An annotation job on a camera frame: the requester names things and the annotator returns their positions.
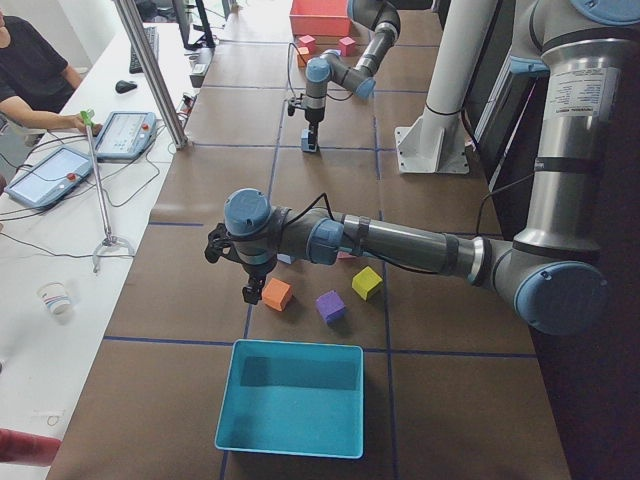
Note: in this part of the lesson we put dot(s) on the teach pendant far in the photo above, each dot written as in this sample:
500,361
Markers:
125,135

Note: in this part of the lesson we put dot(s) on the crimson foam block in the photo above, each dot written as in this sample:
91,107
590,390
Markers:
308,42

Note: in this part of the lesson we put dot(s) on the yellow foam block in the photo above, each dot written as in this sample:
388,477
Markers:
366,283

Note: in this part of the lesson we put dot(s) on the orange foam block left side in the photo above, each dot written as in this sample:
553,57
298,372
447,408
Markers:
277,294

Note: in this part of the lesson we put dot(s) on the pink plastic bin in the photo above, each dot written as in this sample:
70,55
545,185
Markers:
319,18

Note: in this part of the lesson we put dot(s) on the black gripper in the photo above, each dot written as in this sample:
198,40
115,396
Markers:
313,116
255,273

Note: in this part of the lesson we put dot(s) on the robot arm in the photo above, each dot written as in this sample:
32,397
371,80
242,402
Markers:
548,271
380,17

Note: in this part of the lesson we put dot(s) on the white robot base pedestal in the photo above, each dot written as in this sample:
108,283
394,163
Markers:
435,143

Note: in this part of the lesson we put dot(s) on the red cylinder object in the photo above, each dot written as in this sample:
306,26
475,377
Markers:
28,449

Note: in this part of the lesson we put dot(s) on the magenta foam block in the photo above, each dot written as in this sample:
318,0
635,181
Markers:
347,46

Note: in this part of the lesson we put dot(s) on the teach pendant near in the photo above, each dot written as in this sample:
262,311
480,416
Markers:
51,179

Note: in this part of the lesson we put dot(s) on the teach pendant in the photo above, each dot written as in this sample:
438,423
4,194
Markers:
51,179
125,135

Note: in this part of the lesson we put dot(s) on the paper cup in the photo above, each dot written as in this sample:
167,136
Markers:
55,297

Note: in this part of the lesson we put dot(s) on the computer mouse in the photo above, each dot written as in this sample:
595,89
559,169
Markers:
124,86

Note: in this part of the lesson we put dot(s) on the reacher grabber tool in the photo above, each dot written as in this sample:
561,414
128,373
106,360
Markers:
110,240

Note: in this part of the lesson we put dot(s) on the seated person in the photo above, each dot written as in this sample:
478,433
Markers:
36,81

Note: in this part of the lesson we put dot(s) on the purple foam block left side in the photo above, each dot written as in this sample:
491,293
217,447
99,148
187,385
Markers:
330,306

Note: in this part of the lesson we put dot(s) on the light blue block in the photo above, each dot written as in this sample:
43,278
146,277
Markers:
309,141
286,258

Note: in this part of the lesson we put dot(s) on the teal plastic bin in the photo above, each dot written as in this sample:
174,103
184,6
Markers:
293,398

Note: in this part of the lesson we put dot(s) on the pink foam block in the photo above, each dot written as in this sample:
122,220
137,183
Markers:
345,256

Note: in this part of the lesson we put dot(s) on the aluminium frame post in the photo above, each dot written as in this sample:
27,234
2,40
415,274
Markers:
133,26

